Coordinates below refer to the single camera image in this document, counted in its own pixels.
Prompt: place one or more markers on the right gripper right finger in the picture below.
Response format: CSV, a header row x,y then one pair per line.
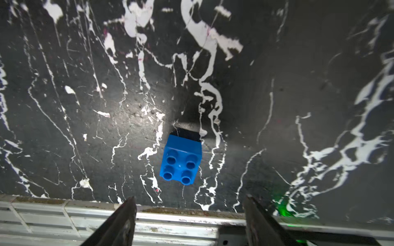
x,y
261,228

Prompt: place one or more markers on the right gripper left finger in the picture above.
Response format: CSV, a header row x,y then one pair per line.
x,y
118,229

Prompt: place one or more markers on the dark blue small lego brick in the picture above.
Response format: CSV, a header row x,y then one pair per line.
x,y
181,160

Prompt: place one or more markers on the aluminium front rail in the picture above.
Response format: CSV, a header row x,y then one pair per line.
x,y
27,221

